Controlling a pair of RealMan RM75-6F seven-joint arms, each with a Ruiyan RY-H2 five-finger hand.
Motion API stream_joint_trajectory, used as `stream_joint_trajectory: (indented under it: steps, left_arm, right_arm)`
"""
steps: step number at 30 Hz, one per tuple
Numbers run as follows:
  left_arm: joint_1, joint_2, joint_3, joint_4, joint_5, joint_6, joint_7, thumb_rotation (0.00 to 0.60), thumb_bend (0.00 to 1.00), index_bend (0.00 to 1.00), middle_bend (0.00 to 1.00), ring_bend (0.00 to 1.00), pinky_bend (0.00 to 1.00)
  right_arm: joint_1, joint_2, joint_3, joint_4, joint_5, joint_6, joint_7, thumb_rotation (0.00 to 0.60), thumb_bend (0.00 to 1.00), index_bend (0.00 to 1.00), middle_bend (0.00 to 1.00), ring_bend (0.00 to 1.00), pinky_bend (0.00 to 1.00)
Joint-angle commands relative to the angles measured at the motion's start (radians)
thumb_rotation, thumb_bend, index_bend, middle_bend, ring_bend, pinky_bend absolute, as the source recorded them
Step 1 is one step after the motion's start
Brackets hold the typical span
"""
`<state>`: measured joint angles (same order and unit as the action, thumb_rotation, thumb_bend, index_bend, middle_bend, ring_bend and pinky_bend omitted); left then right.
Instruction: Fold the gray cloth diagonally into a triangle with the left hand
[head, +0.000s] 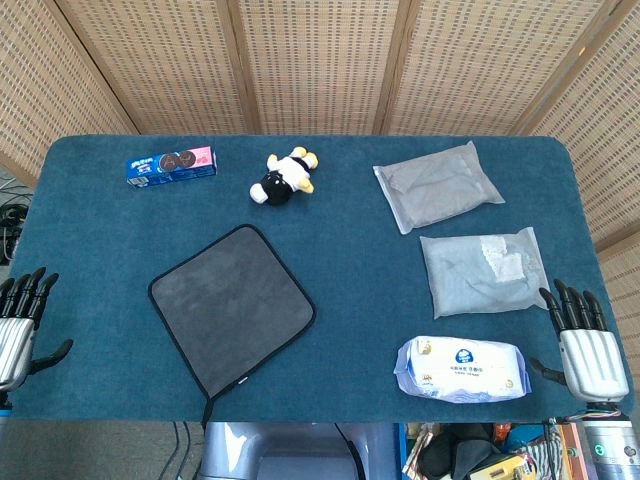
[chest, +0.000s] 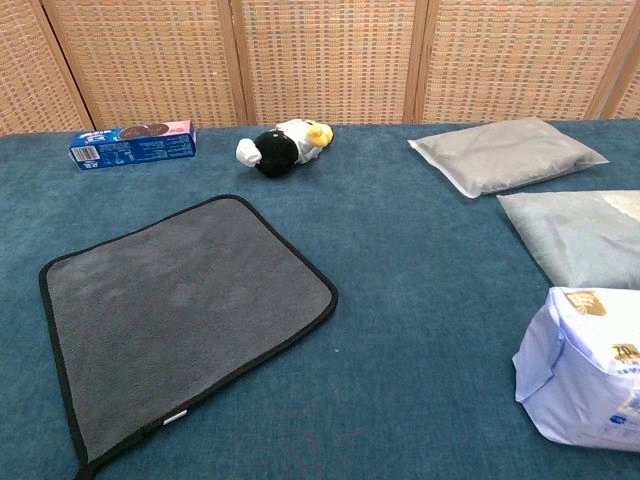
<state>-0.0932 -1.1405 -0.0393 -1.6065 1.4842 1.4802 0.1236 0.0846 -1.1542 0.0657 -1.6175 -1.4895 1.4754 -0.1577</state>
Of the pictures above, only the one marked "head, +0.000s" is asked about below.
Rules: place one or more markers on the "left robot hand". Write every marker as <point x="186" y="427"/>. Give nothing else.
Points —
<point x="14" y="334"/>

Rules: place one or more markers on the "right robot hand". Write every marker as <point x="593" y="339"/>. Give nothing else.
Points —
<point x="590" y="353"/>

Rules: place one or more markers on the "grey microfibre cloth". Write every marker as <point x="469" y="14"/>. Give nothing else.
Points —
<point x="232" y="310"/>

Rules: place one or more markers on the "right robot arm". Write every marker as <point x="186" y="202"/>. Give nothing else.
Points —
<point x="607" y="442"/>

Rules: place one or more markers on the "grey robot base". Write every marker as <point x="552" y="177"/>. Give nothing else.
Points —
<point x="295" y="450"/>

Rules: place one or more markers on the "white wet wipes pack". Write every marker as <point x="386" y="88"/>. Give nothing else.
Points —
<point x="460" y="370"/>

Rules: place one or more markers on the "frosted bag blue-grey clothing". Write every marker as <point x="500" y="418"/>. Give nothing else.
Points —
<point x="482" y="277"/>

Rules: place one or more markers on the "box of assorted clutter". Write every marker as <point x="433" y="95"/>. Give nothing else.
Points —
<point x="490" y="452"/>

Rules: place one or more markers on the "frosted bag grey clothing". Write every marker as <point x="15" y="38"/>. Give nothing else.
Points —
<point x="437" y="187"/>

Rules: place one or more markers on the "blue Oreo cookie box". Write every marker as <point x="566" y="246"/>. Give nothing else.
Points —
<point x="172" y="167"/>

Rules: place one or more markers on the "teal table cloth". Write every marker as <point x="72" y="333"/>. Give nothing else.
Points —
<point x="320" y="240"/>

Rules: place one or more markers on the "black white plush toy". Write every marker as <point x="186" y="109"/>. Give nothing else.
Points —
<point x="282" y="177"/>

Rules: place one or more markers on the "woven bamboo folding screen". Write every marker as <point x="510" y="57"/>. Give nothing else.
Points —
<point x="320" y="65"/>

